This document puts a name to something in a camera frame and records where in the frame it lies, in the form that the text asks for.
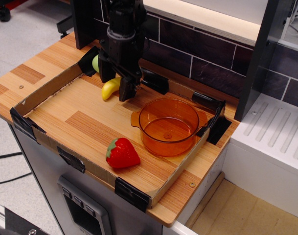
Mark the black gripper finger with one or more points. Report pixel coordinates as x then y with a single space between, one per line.
105 67
129 85

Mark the red toy strawberry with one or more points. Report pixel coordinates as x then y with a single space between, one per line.
121 154

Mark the dark vertical post right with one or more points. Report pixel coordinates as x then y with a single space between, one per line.
274 20

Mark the dark vertical post left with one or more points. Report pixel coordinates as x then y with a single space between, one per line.
83 14

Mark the dark vertical post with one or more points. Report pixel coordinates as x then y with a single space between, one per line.
83 14
274 20

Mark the green toy pear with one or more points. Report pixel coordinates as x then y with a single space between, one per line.
95 64

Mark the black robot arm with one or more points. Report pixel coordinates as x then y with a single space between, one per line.
125 15

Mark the cardboard fence with black tape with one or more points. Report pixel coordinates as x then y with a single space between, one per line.
142 199

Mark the grey toy oven front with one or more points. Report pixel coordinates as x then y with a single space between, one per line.
90 217

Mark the yellow toy banana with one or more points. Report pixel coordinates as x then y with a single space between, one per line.
110 87

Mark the orange transparent plastic pot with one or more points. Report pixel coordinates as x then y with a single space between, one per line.
168 126

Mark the white toy sink drainboard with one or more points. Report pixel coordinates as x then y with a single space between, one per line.
270 130

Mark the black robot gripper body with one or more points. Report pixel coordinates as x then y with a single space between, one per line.
124 50

